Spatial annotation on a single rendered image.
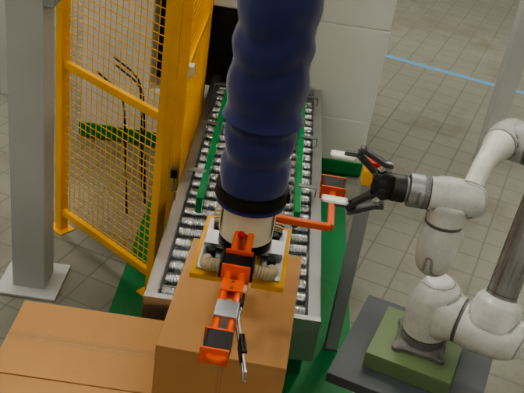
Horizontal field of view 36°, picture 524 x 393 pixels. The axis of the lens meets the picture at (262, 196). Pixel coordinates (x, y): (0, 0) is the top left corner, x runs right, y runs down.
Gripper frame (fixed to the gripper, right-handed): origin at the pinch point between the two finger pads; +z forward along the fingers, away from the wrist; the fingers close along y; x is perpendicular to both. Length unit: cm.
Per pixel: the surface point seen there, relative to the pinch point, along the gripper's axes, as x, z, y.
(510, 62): 348, -126, 79
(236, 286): -10.5, 19.8, 33.0
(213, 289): 27, 29, 64
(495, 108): 348, -126, 113
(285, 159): 19.7, 12.3, 7.6
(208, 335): -34, 24, 32
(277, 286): 9.5, 8.2, 45.4
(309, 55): 20.8, 10.7, -24.3
